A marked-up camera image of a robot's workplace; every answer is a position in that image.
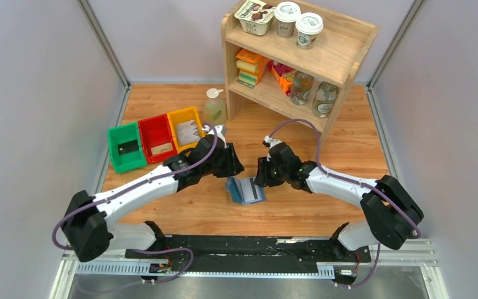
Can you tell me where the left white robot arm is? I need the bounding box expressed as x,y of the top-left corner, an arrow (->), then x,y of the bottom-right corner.
60,139 -> 245,262

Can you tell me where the right glass bottle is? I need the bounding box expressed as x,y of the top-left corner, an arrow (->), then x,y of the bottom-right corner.
312,82 -> 339,118

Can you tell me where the green plastic bin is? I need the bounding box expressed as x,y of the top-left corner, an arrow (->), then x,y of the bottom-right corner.
108,122 -> 147,174

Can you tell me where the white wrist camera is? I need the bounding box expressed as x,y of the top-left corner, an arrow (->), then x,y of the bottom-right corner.
211,125 -> 227,142
263,136 -> 282,151

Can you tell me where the yogurt cup pack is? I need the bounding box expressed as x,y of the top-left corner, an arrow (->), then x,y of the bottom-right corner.
234,0 -> 276,36

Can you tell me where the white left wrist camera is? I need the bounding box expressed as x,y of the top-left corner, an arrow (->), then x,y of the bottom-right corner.
211,125 -> 227,142

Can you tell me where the paper coffee cup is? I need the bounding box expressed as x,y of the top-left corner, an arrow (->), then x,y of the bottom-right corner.
274,1 -> 301,38
296,12 -> 324,50

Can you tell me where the blue leather card holder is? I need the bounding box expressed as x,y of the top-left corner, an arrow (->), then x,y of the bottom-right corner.
225,177 -> 266,206

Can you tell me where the white card with magnetic stripe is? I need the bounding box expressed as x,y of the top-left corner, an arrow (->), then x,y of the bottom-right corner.
238,177 -> 266,205

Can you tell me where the wooden shelf unit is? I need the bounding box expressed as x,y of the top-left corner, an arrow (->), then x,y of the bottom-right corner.
220,1 -> 380,143

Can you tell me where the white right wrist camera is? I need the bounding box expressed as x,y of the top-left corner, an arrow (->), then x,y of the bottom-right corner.
263,136 -> 282,151

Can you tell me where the red plastic bin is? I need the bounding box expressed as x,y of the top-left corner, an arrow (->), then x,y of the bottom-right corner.
137,114 -> 177,164

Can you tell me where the left paper coffee cup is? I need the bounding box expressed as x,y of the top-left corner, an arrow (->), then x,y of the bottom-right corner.
274,1 -> 301,38

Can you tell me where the tan card in red bin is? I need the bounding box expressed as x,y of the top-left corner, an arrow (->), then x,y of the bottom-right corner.
151,143 -> 174,156

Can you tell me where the soap dispenser bottle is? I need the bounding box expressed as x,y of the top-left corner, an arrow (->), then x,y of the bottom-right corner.
204,88 -> 228,125

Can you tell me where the black card in green bin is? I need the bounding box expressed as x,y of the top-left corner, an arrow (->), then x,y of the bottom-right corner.
118,140 -> 139,156

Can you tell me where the yellow plastic bin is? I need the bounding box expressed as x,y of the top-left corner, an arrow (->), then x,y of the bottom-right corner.
167,107 -> 205,153

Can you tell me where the glass bottle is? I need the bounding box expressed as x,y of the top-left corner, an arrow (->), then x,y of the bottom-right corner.
289,71 -> 314,105
312,82 -> 339,118

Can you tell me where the orange snack box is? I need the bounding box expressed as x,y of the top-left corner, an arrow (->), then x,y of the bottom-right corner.
269,60 -> 297,96

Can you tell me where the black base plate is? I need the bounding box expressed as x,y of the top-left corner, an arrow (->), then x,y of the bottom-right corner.
124,221 -> 372,275

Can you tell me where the stack of sponges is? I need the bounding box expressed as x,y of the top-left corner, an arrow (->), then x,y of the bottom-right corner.
235,49 -> 270,88

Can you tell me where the left glass bottle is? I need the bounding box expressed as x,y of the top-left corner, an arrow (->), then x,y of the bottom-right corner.
289,71 -> 314,105

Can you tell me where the printed card in yellow bin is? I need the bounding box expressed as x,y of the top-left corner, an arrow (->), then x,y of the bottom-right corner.
176,120 -> 200,146

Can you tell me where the right paper coffee cup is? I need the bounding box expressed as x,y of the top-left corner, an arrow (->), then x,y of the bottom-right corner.
296,12 -> 324,50

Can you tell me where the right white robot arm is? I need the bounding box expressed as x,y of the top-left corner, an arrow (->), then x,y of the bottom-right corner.
255,137 -> 424,261

